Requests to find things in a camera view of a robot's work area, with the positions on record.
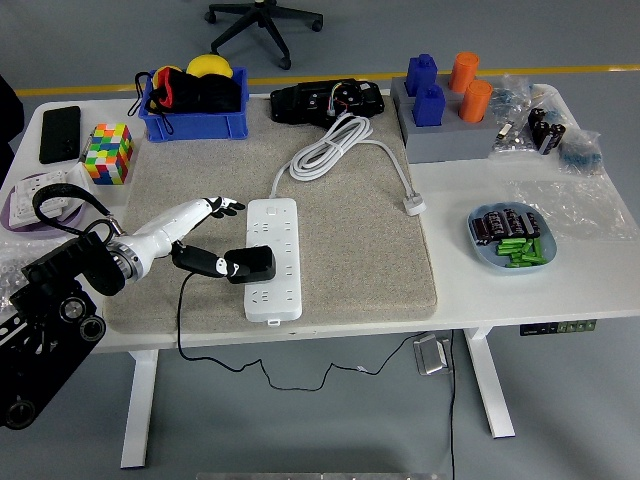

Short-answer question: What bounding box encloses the black plug adapter with cord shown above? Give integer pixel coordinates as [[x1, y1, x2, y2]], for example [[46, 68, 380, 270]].
[[175, 244, 435, 394]]

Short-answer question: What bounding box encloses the black electronic device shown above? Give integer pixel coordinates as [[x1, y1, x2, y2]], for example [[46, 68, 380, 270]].
[[269, 78, 386, 125]]

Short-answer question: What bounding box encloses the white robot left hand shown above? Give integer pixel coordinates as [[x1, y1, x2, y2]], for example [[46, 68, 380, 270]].
[[119, 196, 247, 279]]

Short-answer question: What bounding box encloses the white power strip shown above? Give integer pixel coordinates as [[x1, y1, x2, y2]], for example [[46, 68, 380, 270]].
[[243, 197, 304, 326]]

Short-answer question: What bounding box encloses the purple plate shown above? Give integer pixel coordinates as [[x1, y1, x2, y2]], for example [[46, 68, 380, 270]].
[[0, 172, 90, 237]]

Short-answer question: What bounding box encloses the bag of blue components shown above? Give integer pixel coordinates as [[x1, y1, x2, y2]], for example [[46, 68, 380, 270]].
[[556, 128, 607, 177], [492, 73, 540, 126]]

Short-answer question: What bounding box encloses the blue block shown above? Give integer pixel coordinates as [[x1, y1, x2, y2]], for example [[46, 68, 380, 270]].
[[404, 53, 439, 98], [412, 83, 446, 127]]

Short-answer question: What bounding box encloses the white coiled power cable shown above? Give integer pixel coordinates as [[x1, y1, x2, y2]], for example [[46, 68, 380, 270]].
[[269, 112, 429, 218]]

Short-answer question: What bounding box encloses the bag of silver parts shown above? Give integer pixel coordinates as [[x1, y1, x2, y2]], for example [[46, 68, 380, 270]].
[[488, 121, 537, 162]]

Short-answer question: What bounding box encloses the empty clear plastic bag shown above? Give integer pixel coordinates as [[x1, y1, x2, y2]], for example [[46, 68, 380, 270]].
[[507, 173, 640, 242]]

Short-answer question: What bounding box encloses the orange cylinder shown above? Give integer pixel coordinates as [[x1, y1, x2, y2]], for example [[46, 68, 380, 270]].
[[448, 51, 481, 93], [458, 79, 494, 124]]

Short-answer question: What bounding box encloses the thin black floor cable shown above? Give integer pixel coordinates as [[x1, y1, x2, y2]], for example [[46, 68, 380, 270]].
[[448, 329, 457, 480]]

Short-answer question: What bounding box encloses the black office chair base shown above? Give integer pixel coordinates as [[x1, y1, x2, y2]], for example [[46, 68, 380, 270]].
[[203, 0, 324, 70]]

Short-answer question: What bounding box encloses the black desk control panel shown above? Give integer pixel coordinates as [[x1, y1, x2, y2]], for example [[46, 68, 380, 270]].
[[518, 319, 598, 337]]

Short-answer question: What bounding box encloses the grey-brown mat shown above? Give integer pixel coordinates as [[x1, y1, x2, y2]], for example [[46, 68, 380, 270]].
[[102, 94, 439, 334]]

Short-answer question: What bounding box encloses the blue plastic bin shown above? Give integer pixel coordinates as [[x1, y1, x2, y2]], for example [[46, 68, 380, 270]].
[[138, 66, 250, 144]]

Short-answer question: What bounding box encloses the light blue plate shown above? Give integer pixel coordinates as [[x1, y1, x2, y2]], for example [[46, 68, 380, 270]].
[[467, 201, 558, 276]]

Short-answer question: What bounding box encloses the silver foot pedal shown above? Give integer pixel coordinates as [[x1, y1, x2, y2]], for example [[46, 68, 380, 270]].
[[412, 333, 454, 376]]

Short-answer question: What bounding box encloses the colourful puzzle cube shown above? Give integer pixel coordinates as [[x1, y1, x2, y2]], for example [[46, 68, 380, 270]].
[[83, 122, 135, 186]]

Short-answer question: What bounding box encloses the grey block holder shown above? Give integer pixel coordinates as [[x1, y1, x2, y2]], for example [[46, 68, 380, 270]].
[[389, 74, 504, 165]]

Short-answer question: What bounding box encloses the black red drawstring pouch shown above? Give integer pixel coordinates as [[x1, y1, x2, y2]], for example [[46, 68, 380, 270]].
[[132, 65, 201, 136]]

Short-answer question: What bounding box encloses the black smartphone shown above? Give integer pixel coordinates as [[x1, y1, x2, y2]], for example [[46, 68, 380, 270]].
[[38, 105, 82, 165]]

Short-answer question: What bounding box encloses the bag of metal nuts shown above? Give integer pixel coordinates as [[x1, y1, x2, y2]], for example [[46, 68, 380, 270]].
[[0, 239, 39, 304]]

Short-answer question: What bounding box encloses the bag of black capacitors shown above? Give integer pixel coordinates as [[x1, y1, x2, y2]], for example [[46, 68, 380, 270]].
[[527, 106, 569, 157]]

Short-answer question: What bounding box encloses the white table leg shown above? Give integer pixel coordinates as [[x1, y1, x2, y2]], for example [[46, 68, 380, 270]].
[[462, 327, 516, 440], [119, 349, 161, 470]]

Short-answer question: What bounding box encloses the yellow ball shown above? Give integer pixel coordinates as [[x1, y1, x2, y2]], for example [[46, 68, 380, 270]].
[[186, 53, 234, 80]]

